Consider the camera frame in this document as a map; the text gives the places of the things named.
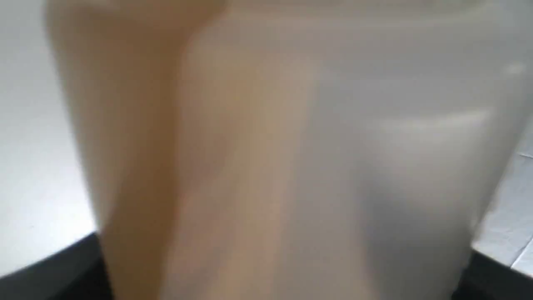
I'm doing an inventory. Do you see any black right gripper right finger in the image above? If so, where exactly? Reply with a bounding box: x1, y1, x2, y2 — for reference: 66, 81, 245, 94
452, 250, 533, 300

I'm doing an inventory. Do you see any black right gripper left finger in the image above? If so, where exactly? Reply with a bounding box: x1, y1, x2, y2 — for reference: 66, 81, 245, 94
0, 233, 113, 300

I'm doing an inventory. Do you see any clear plastic squeeze bottle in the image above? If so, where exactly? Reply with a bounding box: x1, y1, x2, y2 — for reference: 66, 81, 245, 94
44, 0, 532, 300

